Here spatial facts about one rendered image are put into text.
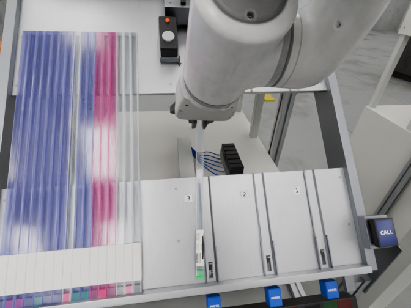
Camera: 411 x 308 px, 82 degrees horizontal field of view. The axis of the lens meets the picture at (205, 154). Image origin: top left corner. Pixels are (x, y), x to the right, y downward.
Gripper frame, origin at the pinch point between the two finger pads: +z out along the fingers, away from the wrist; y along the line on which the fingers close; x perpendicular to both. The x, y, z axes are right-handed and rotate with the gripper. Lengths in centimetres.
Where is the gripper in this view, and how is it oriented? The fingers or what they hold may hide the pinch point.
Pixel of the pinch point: (199, 118)
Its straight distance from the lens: 48.7
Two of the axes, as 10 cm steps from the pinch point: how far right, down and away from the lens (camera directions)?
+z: -1.4, 1.6, 9.8
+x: 0.0, 9.9, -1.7
